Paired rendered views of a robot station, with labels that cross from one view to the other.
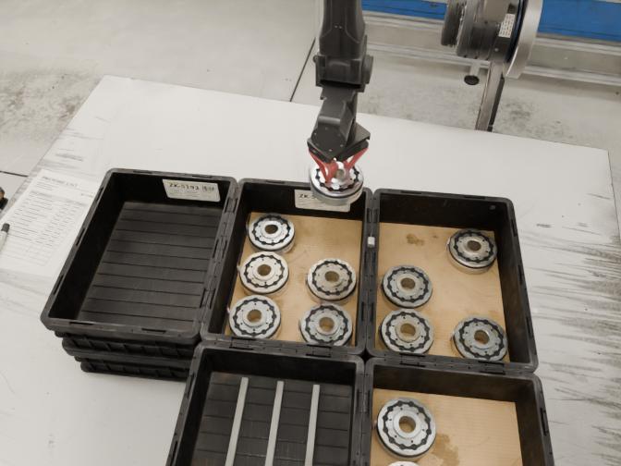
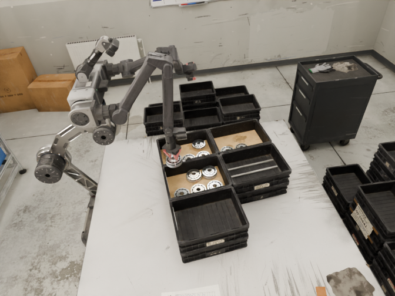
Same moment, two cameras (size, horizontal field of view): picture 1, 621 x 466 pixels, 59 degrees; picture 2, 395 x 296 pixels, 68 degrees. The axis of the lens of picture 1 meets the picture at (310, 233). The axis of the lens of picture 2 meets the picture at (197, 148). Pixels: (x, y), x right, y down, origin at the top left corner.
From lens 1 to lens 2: 1.66 m
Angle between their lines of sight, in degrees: 67
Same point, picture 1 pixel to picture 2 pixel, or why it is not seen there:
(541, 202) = (133, 152)
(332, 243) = (178, 181)
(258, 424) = (241, 178)
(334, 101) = (178, 130)
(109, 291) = not seen: hidden behind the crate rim
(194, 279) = (207, 211)
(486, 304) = (186, 147)
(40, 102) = not seen: outside the picture
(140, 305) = (223, 221)
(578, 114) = (28, 189)
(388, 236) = not seen: hidden behind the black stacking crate
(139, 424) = (253, 221)
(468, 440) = (223, 144)
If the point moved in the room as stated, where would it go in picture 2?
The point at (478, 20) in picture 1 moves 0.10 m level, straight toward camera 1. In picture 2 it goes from (110, 128) to (126, 127)
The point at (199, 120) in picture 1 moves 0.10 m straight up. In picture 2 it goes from (106, 273) to (101, 265)
